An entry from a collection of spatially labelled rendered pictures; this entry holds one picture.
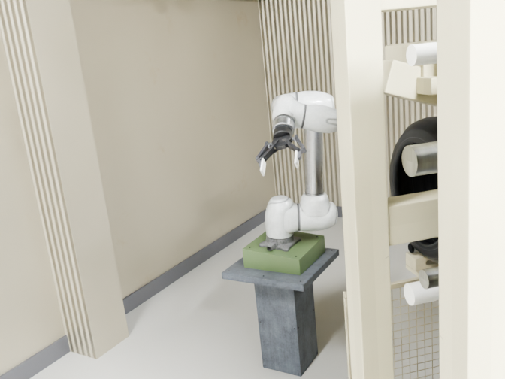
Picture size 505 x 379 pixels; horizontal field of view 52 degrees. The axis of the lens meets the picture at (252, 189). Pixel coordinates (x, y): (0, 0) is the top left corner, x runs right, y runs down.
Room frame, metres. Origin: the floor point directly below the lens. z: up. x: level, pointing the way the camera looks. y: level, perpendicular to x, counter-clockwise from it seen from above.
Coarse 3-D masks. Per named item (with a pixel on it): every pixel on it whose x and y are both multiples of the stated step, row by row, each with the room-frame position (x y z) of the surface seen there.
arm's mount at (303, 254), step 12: (264, 240) 2.80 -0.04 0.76; (312, 240) 2.76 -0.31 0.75; (324, 240) 2.81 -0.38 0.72; (252, 252) 2.67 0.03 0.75; (264, 252) 2.64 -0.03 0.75; (276, 252) 2.63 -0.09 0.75; (288, 252) 2.62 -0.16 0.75; (300, 252) 2.61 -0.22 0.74; (312, 252) 2.67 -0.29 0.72; (324, 252) 2.80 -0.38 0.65; (252, 264) 2.67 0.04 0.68; (264, 264) 2.63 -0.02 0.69; (276, 264) 2.60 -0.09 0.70; (288, 264) 2.56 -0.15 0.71; (300, 264) 2.53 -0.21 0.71
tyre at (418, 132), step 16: (416, 128) 2.03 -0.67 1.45; (432, 128) 1.94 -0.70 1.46; (400, 144) 2.14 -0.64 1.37; (400, 160) 2.18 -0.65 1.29; (400, 176) 2.29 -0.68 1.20; (416, 176) 2.30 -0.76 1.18; (432, 176) 2.32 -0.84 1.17; (400, 192) 2.27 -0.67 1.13; (416, 192) 2.29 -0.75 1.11; (432, 240) 2.13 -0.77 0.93; (432, 256) 1.91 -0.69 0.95
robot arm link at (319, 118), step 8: (272, 104) 2.63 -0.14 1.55; (312, 112) 2.11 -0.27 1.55; (320, 112) 2.11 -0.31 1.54; (328, 112) 2.11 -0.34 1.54; (336, 112) 2.12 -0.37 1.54; (304, 120) 2.11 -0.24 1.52; (312, 120) 2.10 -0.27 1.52; (320, 120) 2.10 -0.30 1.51; (328, 120) 2.10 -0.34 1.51; (336, 120) 2.11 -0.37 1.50; (304, 128) 2.13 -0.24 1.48; (312, 128) 2.12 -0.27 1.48; (320, 128) 2.11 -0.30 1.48; (328, 128) 2.11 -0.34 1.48; (336, 128) 2.11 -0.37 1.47
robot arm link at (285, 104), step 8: (280, 96) 2.19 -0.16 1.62; (288, 96) 2.18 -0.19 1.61; (280, 104) 2.13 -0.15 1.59; (288, 104) 2.13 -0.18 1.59; (296, 104) 2.13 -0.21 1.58; (304, 104) 2.15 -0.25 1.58; (272, 112) 2.16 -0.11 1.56; (280, 112) 2.10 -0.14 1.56; (288, 112) 2.10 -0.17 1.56; (296, 112) 2.10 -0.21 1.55; (304, 112) 2.11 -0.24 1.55; (296, 120) 2.11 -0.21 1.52
